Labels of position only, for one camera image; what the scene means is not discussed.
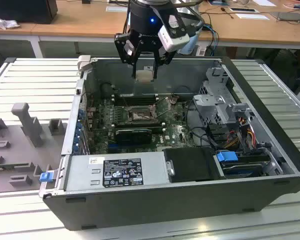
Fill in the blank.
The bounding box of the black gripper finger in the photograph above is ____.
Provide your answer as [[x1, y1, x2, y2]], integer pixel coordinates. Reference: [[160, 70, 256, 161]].
[[114, 32, 144, 80], [152, 48, 178, 80]]

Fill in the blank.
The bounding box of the silver square CPU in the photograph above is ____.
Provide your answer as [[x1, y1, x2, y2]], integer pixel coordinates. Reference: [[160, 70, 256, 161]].
[[135, 69, 155, 83]]

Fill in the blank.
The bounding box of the metal socket cover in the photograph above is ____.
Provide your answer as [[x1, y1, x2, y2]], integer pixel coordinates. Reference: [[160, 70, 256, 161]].
[[151, 96, 173, 119]]

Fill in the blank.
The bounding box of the black RAM slot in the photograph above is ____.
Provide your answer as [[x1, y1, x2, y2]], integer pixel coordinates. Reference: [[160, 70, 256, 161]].
[[113, 119, 160, 125], [114, 99, 156, 106], [114, 124, 164, 130], [114, 93, 157, 100]]

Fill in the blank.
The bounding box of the CPU socket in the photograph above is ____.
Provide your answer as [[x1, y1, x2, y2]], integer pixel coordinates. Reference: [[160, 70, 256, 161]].
[[126, 106, 158, 123]]

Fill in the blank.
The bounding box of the wooden desk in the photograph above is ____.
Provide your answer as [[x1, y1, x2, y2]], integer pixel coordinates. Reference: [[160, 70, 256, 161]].
[[0, 0, 300, 60]]

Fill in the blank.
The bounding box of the silver metal drive cage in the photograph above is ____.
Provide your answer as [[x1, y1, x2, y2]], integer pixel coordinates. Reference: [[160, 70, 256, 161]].
[[192, 66, 256, 126]]

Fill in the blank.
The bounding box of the green motherboard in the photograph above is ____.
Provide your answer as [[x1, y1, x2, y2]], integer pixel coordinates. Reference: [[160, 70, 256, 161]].
[[86, 96, 211, 155]]

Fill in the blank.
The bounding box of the white smartphone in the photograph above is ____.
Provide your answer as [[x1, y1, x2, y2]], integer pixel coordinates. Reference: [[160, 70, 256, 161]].
[[229, 7, 258, 13]]

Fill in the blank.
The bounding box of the blue card retainer strip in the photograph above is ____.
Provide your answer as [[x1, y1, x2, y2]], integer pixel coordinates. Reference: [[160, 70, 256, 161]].
[[74, 109, 85, 154]]

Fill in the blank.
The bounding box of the white paper sheet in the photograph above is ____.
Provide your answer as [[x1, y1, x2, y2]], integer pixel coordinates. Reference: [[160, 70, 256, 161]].
[[236, 12, 270, 21]]

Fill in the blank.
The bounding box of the black computer box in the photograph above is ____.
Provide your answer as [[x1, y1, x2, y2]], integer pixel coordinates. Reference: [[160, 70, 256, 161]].
[[0, 0, 58, 25]]

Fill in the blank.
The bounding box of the black plastic air shroud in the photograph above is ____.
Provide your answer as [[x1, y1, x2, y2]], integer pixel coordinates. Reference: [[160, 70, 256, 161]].
[[162, 147, 226, 183]]

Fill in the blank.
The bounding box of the hard disk in blue carrier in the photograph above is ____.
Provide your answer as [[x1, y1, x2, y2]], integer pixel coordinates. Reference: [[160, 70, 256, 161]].
[[216, 149, 263, 180]]

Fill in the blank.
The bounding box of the crumpled white paper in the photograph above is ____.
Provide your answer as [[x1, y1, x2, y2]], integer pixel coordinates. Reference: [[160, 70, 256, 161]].
[[0, 13, 21, 30]]

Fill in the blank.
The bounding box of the silver power supply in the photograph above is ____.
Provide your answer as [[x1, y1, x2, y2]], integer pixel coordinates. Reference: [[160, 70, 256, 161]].
[[64, 151, 171, 192]]

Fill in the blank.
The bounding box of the dark flat pouch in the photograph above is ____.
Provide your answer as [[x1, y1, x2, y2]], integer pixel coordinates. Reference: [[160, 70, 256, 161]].
[[277, 11, 300, 22]]

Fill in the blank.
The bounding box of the grey part rack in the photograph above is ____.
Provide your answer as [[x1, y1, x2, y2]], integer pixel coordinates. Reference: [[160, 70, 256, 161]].
[[0, 102, 68, 195]]

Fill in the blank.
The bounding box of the blue plastic case latch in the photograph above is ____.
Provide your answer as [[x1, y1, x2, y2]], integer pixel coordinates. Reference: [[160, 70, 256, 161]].
[[39, 171, 53, 183]]

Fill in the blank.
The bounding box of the black open PC case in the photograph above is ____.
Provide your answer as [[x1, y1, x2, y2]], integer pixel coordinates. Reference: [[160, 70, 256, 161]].
[[38, 55, 300, 232]]

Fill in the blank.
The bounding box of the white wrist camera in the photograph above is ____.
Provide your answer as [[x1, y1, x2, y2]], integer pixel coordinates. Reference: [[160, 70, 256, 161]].
[[157, 9, 191, 53]]

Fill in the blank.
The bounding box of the grey case latch handle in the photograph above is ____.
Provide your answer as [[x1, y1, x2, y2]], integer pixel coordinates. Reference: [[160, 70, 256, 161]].
[[77, 55, 92, 73]]

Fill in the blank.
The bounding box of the blue cable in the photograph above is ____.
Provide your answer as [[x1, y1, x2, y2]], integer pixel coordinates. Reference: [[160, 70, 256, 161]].
[[202, 23, 220, 48]]

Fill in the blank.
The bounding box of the red yellow wire bundle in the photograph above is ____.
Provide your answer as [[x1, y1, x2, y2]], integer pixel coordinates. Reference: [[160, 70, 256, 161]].
[[224, 119, 257, 151]]

